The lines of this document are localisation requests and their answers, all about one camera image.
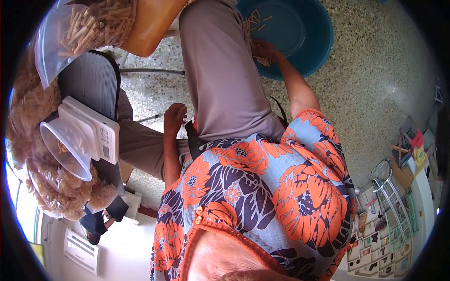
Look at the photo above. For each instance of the white wall unit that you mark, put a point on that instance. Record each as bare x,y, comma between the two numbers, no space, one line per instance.
81,251

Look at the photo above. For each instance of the black ribbed chair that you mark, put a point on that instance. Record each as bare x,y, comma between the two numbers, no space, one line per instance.
89,80

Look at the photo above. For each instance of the full goods shelf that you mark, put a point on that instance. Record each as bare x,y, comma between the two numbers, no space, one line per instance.
383,239

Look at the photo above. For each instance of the person's legs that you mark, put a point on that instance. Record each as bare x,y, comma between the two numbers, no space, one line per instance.
221,80

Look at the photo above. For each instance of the white kitchen scale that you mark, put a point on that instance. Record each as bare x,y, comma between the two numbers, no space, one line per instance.
105,135

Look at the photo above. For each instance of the clear bag of snack sticks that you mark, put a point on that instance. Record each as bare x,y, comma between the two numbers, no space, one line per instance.
88,28

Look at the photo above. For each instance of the orange plastic chair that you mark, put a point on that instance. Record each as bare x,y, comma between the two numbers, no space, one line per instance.
151,28

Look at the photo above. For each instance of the person's right hand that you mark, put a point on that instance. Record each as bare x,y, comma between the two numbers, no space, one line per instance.
264,49

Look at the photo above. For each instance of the pile of bagged snacks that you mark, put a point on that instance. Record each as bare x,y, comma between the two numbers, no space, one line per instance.
35,105

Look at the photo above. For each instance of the clear plastic funnel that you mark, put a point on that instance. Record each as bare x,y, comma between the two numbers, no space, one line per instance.
70,147

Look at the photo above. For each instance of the person's right fingers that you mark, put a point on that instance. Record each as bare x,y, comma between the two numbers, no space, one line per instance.
259,52

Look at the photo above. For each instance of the blue plastic basin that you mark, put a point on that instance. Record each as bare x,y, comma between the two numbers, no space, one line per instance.
302,31

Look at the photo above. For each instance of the person's body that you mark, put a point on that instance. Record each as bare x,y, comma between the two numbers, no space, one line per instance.
253,196

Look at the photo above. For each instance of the person's left hand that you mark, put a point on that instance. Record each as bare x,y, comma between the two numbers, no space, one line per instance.
173,121

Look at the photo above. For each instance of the handful of snack sticks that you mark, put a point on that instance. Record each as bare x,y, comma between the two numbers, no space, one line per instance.
264,61

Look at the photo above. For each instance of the person's left fingers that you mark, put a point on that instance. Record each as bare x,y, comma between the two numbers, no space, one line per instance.
179,109

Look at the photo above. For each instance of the loose snack sticks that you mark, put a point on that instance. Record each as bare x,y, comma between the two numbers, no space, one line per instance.
256,19

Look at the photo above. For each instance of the cardboard box of tools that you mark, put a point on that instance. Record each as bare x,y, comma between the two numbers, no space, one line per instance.
409,158

